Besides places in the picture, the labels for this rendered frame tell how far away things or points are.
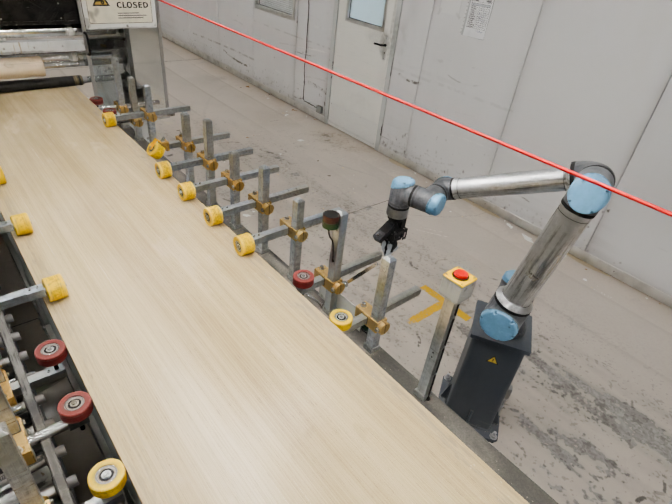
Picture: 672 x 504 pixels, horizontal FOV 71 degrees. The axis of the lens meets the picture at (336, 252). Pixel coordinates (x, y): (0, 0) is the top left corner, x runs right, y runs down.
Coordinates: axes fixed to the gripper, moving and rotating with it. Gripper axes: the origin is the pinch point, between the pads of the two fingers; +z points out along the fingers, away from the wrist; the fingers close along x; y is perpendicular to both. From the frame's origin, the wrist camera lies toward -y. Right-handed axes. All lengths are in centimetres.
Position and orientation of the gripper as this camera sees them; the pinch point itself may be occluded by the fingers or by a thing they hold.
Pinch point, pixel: (385, 255)
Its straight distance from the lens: 207.3
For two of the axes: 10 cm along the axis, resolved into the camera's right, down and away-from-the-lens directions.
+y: 7.6, -3.0, 5.7
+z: -1.0, 8.2, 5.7
